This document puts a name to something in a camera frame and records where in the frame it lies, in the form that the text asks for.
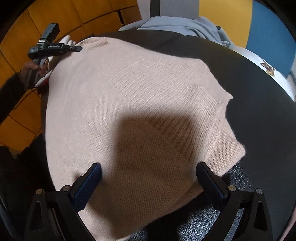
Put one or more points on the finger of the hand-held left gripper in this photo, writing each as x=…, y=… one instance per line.
x=72, y=49

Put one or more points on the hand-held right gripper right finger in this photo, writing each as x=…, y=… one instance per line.
x=209, y=183

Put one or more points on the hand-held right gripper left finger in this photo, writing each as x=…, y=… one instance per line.
x=89, y=185

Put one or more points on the beige knit sweater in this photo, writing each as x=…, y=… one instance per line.
x=138, y=92

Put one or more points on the person's left hand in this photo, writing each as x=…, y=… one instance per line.
x=44, y=67

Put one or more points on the black panel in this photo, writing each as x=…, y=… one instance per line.
x=155, y=7

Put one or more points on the pink blanket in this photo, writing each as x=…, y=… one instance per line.
x=292, y=227

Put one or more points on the light blue garment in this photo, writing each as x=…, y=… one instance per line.
x=175, y=25

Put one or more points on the white deer print pillow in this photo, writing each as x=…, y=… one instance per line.
x=282, y=81

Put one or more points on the grey yellow blue armchair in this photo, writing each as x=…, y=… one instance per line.
x=231, y=18

